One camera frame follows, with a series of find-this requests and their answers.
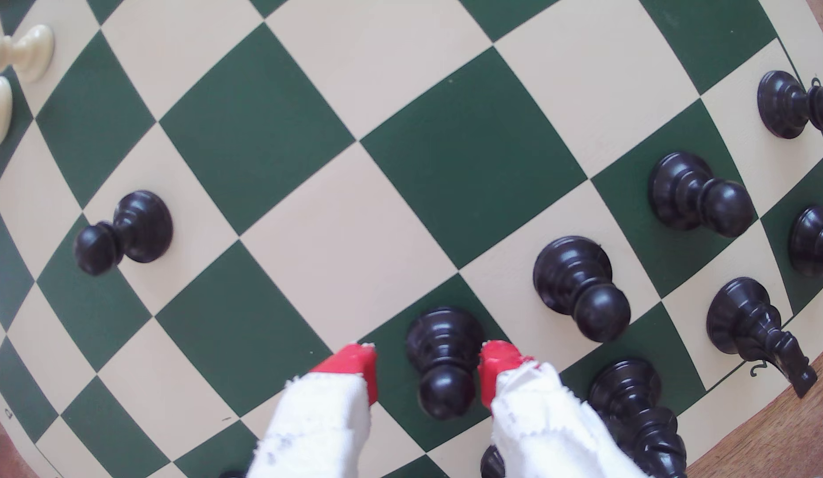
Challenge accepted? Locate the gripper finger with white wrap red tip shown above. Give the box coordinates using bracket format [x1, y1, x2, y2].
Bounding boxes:
[478, 340, 648, 478]
[247, 343, 379, 478]

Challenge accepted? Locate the black chess pawn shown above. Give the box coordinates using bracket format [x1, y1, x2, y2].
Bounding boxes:
[533, 235, 632, 344]
[648, 151, 756, 239]
[73, 190, 174, 277]
[405, 307, 485, 421]
[757, 69, 823, 140]

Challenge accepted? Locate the tall black chess piece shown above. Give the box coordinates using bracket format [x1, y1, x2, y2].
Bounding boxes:
[587, 358, 688, 478]

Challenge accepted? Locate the black chess bishop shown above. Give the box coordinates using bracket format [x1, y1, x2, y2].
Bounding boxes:
[706, 277, 819, 399]

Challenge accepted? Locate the white chess pawn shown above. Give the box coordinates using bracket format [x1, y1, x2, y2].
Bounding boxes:
[0, 24, 55, 84]

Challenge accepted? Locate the green and cream chessboard mat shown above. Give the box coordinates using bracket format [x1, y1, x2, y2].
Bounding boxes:
[0, 0, 823, 478]

